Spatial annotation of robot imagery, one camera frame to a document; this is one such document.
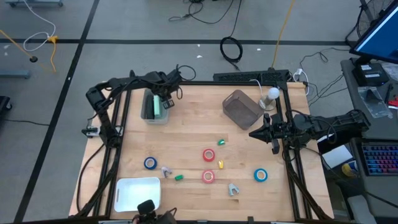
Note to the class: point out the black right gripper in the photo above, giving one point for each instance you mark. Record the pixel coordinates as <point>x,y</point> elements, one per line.
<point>278,132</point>

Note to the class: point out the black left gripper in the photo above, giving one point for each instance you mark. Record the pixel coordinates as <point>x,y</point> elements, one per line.
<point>168,84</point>

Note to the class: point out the mint green stapler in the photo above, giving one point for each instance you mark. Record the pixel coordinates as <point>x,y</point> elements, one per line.
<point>157,109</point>

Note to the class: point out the green mini stapler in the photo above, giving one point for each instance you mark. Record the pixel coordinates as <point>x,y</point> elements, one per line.
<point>221,142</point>
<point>178,177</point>

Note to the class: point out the light blue tape roll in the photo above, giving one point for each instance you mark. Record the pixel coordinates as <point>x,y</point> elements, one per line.
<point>260,180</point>

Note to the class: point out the yellow mini stapler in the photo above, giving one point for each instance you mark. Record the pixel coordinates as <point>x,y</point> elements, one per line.
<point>220,164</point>

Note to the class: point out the red tape roll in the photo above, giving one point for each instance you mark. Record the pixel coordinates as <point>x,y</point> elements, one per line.
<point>208,160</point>

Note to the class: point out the grey staple remover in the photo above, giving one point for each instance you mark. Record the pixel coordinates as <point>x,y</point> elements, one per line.
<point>231,188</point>

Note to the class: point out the pink tape roll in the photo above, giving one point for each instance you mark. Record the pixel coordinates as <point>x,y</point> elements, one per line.
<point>208,181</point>

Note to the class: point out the dark blue tape roll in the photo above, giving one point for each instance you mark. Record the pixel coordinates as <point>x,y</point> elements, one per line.
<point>150,168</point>

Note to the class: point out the lilac staple remover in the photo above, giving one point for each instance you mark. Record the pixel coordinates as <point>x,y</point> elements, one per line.
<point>165,171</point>

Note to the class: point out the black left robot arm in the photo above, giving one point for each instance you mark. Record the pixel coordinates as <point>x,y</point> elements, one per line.
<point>102,122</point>

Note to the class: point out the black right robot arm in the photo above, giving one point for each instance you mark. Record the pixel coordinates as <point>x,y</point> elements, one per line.
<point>326,126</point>

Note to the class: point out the brown plastic bin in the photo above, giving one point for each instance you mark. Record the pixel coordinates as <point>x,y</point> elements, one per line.
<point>241,112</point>

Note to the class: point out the grey plastic bin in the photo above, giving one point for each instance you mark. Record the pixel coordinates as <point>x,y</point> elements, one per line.
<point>155,122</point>

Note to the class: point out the bulb lamp with brass base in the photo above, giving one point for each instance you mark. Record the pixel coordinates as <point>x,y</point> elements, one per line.
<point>273,92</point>

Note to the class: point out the black perforated bar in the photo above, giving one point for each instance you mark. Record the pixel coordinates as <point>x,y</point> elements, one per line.
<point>248,76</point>

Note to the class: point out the white plug adapter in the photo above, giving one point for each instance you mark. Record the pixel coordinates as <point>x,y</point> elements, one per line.
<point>299,72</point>

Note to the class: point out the white paper sheet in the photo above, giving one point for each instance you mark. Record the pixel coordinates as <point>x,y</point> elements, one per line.
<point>337,156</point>

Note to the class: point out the yellow and blue item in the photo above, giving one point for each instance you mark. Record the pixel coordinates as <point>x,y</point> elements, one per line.
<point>349,169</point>

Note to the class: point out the grey desk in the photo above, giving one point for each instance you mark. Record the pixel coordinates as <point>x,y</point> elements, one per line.
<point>351,102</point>

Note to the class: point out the clear plastic bag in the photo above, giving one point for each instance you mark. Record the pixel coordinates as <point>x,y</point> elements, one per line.
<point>373,102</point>

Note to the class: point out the white plastic bin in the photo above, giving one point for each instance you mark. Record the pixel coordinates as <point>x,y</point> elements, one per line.
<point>136,194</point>

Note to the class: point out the backlit keyboard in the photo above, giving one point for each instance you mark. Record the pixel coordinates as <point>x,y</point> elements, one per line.
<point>382,158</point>

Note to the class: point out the black mini computer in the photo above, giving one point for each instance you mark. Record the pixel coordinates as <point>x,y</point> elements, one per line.
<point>370,74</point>

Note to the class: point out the grey chair seat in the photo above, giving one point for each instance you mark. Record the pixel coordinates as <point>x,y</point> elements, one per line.
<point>360,211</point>

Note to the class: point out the black round-topped device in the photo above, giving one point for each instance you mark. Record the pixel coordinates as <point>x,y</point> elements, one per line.
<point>146,207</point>

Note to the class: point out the red tool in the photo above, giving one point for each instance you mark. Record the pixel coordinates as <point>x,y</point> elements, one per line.
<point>394,102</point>

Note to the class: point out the black floor puck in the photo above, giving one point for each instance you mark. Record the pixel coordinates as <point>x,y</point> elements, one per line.
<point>33,58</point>

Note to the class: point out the aluminium profile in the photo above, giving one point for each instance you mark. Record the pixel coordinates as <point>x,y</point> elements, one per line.
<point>115,222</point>

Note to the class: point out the computer monitor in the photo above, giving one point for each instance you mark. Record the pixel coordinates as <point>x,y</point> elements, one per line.
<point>379,40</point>

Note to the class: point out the grey floor bar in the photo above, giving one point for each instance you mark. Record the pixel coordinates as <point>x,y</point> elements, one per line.
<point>14,74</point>

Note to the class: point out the black floor fan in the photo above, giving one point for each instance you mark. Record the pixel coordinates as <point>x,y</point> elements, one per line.
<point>367,11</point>

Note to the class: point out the black chair base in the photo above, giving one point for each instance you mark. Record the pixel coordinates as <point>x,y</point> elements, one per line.
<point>3,103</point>

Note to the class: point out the black table frame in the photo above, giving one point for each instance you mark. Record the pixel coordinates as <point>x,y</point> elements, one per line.
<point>202,83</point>

